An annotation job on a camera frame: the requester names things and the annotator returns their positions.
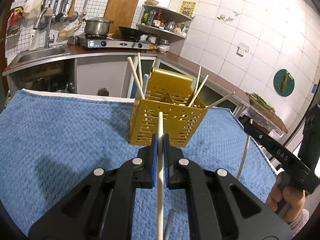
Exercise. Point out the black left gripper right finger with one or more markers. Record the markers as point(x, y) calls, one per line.
point(218, 205)

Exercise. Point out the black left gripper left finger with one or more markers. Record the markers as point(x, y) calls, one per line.
point(101, 206)

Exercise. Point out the wooden chopstick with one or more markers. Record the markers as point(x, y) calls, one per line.
point(198, 91)
point(140, 70)
point(197, 80)
point(220, 100)
point(243, 157)
point(137, 81)
point(160, 177)

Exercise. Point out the light blue plastic utensil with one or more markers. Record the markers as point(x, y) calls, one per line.
point(145, 83)

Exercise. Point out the kitchen counter with cabinets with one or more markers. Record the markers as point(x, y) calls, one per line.
point(109, 68)

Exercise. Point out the person's right hand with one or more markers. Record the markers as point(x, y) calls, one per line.
point(295, 197)

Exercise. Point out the blue knitted table cloth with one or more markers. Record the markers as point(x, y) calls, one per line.
point(51, 143)

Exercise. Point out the yellow perforated utensil holder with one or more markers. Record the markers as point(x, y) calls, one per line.
point(170, 93)

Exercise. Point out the wooden chopstick in holder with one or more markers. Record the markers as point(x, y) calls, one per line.
point(137, 81)
point(197, 80)

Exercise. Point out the gas stove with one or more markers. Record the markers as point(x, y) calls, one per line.
point(106, 42)

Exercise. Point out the steel sink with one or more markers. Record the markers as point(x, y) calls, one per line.
point(33, 55)

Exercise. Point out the steel faucet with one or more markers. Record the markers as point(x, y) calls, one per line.
point(41, 19)

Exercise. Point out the black wok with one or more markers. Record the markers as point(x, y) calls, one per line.
point(130, 34)

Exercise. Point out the steel cooking pot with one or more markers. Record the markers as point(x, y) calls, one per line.
point(97, 26)

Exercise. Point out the corner shelf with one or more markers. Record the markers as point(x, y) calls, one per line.
point(163, 23)

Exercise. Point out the wooden cutting board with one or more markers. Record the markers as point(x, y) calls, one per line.
point(121, 12)

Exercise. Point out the hanging utensil rack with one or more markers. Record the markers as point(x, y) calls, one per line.
point(61, 11)

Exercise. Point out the green round wall board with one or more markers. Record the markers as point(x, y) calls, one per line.
point(283, 83)

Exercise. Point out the white wall socket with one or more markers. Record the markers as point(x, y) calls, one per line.
point(242, 49)

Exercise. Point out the yellow wall picture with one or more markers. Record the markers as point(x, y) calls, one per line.
point(187, 8)

